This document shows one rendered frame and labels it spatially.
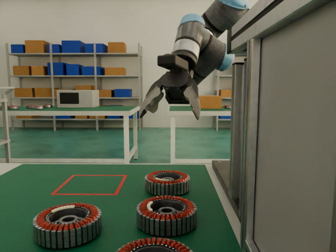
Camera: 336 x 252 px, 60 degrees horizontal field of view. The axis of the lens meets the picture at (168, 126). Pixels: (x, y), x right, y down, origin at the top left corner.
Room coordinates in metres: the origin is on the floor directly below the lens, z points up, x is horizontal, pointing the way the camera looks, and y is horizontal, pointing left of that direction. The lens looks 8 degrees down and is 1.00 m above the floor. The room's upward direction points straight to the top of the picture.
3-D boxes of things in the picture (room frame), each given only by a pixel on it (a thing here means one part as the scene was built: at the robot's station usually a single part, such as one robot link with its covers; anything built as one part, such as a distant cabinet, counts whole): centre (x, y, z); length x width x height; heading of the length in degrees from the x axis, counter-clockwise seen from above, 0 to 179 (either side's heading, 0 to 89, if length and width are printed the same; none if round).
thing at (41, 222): (0.48, 0.17, 0.77); 0.11 x 0.11 x 0.04
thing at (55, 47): (7.00, 2.61, 1.88); 0.42 x 0.28 x 0.20; 179
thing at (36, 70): (7.01, 3.01, 1.39); 0.40 x 0.28 x 0.22; 0
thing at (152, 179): (0.70, 0.00, 0.77); 0.11 x 0.11 x 0.04
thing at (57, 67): (7.00, 2.58, 1.43); 0.42 x 0.36 x 0.29; 177
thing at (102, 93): (6.99, 1.53, 0.86); 0.42 x 0.40 x 0.17; 89
